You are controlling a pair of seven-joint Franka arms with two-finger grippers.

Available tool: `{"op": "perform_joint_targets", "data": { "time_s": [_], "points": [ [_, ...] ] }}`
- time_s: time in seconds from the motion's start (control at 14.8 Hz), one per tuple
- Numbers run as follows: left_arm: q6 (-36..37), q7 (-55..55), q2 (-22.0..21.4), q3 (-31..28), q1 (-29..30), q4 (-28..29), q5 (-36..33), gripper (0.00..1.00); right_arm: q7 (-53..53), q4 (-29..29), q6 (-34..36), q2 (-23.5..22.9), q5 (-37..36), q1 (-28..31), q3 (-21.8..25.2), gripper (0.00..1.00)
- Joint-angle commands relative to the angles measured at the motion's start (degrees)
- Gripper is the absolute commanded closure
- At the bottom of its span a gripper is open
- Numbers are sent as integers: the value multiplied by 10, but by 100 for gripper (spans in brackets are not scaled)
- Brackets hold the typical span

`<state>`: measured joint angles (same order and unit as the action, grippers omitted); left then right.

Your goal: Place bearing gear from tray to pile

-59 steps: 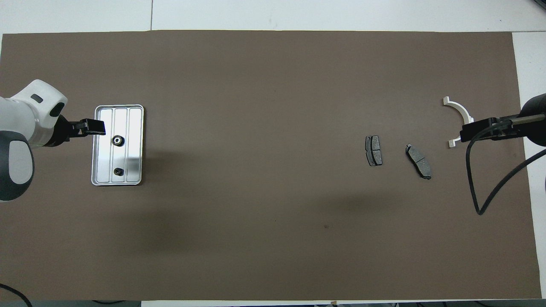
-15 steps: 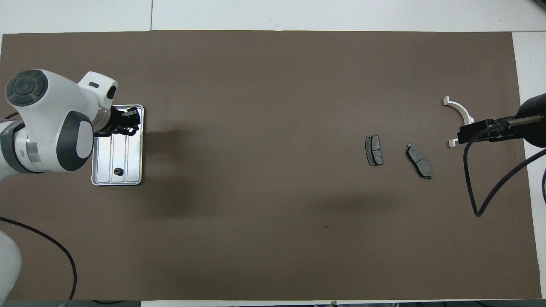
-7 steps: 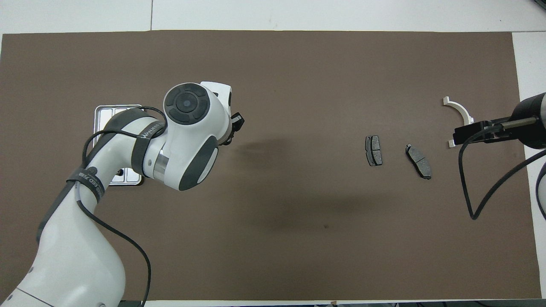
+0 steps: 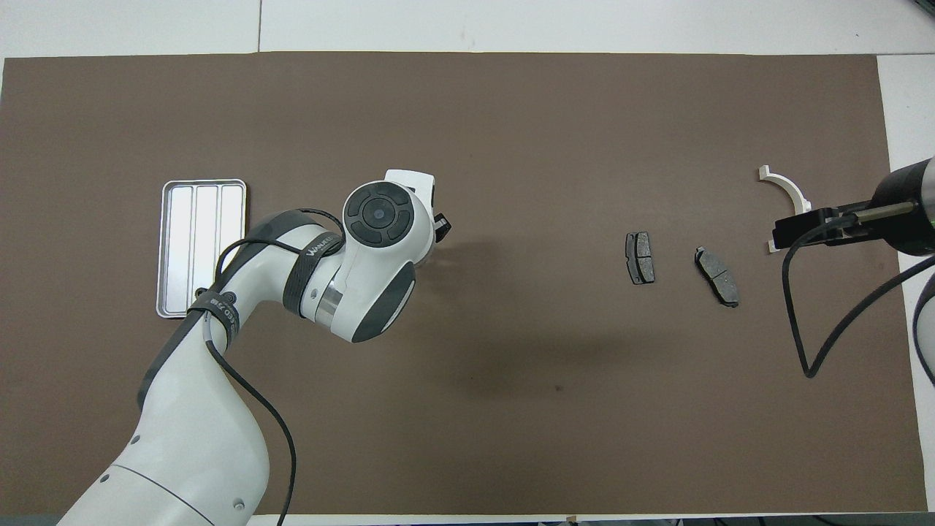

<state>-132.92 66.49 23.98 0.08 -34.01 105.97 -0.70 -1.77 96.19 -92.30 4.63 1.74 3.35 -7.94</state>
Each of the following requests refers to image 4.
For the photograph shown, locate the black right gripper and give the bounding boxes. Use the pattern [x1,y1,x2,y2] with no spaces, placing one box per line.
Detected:
[772,156,928,256]

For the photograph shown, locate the silver metal tray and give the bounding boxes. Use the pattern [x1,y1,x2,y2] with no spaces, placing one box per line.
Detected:
[156,179,248,319]

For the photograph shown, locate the curved dark brake pad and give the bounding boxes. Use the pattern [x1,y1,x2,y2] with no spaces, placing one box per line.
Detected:
[694,246,740,308]

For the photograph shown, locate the rectangular dark brake pad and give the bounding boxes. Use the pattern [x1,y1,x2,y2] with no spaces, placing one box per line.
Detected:
[625,232,656,286]

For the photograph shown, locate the brown table mat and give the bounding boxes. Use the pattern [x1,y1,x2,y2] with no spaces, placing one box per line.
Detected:
[0,51,927,516]

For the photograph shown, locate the white curved plastic bracket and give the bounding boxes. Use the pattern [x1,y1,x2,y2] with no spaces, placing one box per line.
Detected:
[757,165,813,255]

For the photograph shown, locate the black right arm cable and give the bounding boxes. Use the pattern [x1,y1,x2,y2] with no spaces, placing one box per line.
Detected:
[782,203,935,379]

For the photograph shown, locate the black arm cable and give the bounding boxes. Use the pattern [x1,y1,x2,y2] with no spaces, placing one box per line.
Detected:
[205,208,346,526]
[782,203,935,379]

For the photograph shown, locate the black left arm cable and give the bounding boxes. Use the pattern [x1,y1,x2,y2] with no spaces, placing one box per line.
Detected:
[205,208,346,526]

